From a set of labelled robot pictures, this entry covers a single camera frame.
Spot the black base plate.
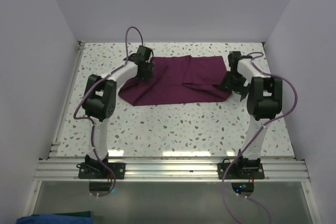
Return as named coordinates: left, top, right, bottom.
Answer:
left=76, top=163, right=126, bottom=179
left=217, top=161, right=265, bottom=179

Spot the purple surgical cloth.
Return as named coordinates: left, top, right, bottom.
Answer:
left=119, top=56, right=232, bottom=106

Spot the green cloth piece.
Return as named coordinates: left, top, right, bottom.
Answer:
left=59, top=211, right=91, bottom=218

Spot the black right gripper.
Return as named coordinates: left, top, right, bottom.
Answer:
left=220, top=71, right=250, bottom=101

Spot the blue cloth bundle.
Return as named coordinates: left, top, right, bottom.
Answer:
left=16, top=214, right=94, bottom=224

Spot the aluminium front rail frame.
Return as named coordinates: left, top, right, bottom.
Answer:
left=23, top=157, right=322, bottom=223

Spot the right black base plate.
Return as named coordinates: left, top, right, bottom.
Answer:
left=217, top=161, right=265, bottom=179

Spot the aluminium left side rail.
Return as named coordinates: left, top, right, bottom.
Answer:
left=47, top=41, right=86, bottom=159

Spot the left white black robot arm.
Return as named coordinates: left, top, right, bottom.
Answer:
left=80, top=45, right=155, bottom=178

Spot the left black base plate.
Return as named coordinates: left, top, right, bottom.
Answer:
left=76, top=163, right=126, bottom=179

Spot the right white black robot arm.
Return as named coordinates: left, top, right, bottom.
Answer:
left=219, top=51, right=282, bottom=178

